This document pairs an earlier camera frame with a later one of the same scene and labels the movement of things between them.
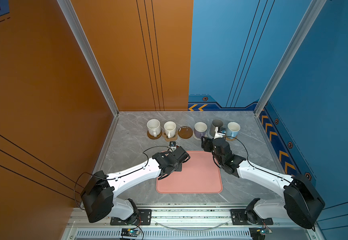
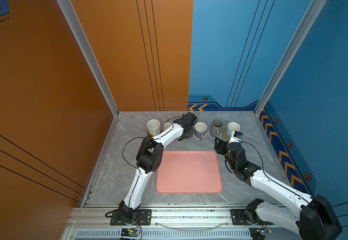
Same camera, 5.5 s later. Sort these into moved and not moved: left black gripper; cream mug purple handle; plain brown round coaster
Moved: left black gripper
Not moved: cream mug purple handle; plain brown round coaster
